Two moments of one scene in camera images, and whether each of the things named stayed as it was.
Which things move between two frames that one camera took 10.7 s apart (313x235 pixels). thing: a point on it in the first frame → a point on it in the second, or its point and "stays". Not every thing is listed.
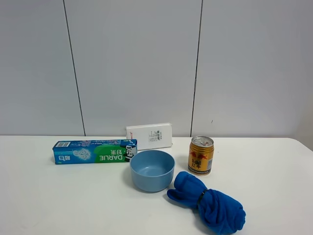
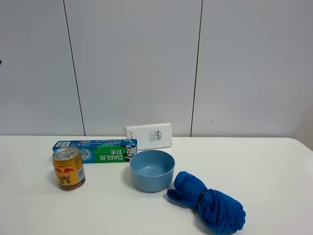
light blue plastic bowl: [152, 171] stays
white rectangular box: [151, 136] stays
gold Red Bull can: [201, 153] → [68, 163]
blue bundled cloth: [218, 215] stays
